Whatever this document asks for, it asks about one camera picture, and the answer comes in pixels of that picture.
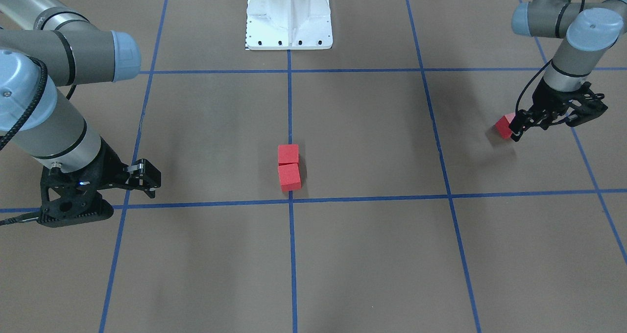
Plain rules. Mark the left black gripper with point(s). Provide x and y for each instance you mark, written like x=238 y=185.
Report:
x=546 y=97

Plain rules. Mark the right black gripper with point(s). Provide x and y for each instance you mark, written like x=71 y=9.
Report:
x=110 y=166

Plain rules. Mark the red foam block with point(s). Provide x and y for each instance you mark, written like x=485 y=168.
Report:
x=503 y=125
x=289 y=177
x=288 y=154

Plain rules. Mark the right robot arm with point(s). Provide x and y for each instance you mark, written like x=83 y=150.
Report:
x=57 y=46

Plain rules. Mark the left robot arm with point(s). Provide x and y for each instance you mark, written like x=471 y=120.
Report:
x=587 y=31

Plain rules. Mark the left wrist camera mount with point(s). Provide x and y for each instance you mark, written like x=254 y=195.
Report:
x=585 y=105

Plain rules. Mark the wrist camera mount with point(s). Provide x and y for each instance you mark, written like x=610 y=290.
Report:
x=66 y=201
x=585 y=105

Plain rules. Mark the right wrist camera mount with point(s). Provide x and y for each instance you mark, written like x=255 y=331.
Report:
x=66 y=201

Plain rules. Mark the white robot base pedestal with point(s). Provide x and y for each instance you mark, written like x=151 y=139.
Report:
x=288 y=25

